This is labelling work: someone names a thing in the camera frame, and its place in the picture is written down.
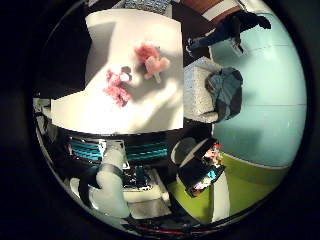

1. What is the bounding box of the light pink fluffy plush toy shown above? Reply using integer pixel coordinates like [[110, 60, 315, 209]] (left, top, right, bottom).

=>
[[133, 39, 171, 85]]

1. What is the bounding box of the black box with colourful toys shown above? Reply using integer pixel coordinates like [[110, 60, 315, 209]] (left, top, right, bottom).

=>
[[176, 138, 226, 198]]

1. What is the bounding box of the dark pink plush toy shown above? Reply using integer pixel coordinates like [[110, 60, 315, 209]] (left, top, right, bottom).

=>
[[102, 67, 133, 108]]

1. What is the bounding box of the blue grey cloth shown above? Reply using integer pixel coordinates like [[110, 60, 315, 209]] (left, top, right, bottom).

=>
[[205, 66, 244, 122]]

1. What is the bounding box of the grey keyboard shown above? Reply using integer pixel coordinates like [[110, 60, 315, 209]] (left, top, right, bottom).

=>
[[123, 0, 173, 15]]

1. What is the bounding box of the person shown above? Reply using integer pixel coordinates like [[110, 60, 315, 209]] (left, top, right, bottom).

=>
[[185, 9, 272, 58]]

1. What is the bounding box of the brown wooden door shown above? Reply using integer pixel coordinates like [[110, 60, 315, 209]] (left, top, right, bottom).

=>
[[181, 0, 243, 25]]

